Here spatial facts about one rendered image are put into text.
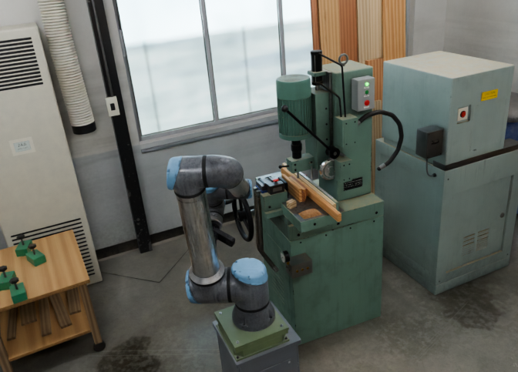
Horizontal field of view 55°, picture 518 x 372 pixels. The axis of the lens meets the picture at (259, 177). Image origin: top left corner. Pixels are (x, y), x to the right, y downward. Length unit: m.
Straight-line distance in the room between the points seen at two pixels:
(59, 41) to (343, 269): 2.18
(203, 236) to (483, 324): 1.96
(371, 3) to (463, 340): 2.60
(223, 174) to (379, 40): 2.87
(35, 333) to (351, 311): 1.86
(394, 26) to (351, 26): 0.40
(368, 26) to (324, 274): 2.20
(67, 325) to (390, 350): 1.87
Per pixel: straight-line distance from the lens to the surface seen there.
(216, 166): 1.72
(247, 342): 2.18
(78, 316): 3.31
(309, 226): 2.44
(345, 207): 2.74
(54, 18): 3.38
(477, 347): 3.17
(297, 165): 2.67
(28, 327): 3.37
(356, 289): 3.02
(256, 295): 2.13
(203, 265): 2.03
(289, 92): 2.48
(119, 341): 3.31
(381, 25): 4.38
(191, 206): 1.81
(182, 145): 3.88
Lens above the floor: 2.11
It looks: 25 degrees down
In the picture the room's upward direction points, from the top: 5 degrees counter-clockwise
